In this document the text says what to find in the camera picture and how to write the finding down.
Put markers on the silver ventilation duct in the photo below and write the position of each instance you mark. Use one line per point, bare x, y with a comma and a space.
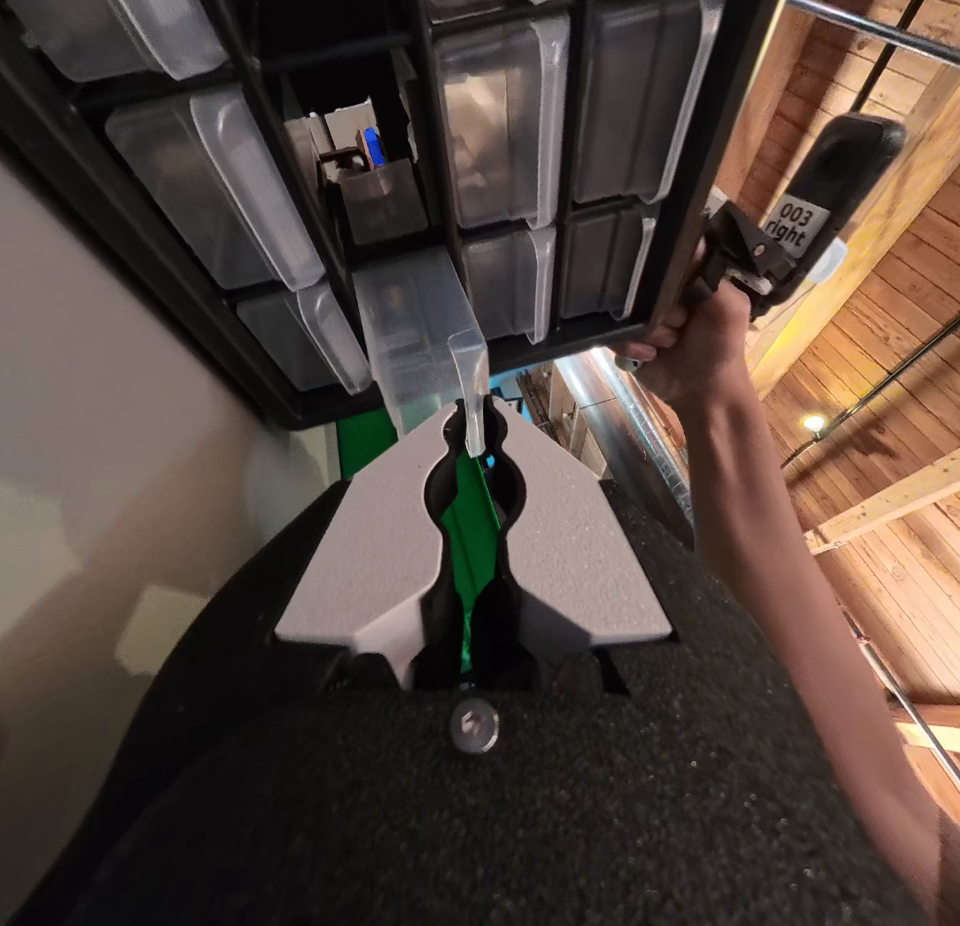
622, 431

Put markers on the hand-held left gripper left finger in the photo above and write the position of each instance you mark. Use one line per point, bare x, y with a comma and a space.
367, 559

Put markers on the black drawer cabinet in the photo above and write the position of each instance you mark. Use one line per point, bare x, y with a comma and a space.
90, 191

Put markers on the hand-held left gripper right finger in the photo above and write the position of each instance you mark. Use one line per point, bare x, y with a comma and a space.
585, 559

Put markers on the person's right forearm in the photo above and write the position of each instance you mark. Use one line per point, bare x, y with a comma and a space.
787, 604

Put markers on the green plastic bin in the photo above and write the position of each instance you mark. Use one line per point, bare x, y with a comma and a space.
472, 536

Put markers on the ceiling lamp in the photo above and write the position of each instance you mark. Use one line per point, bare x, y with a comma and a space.
814, 422

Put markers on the metal ceiling pipe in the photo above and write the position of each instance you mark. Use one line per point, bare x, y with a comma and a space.
877, 26

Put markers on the person's right hand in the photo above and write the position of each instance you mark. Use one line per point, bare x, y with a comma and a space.
705, 341

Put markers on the small clear plastic drawer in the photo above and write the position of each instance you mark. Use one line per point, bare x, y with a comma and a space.
412, 319

